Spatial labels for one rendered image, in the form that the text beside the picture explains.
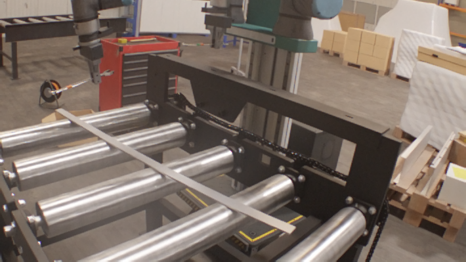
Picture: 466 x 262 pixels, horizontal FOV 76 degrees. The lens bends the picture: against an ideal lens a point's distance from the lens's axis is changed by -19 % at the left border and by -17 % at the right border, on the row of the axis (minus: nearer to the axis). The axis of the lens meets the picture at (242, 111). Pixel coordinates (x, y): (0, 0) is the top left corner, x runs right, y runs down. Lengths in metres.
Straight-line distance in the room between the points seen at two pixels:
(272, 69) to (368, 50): 7.66
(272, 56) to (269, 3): 0.30
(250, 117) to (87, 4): 1.23
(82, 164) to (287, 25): 1.02
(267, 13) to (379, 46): 7.70
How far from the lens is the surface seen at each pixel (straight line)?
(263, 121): 2.06
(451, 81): 4.37
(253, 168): 1.48
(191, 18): 6.06
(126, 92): 3.52
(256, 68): 2.01
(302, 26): 1.58
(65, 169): 1.36
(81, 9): 1.23
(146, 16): 5.89
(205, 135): 1.63
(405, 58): 9.43
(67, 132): 1.65
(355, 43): 9.65
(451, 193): 2.88
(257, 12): 1.93
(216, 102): 1.54
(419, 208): 2.93
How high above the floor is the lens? 1.52
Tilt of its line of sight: 19 degrees down
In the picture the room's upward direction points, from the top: 7 degrees clockwise
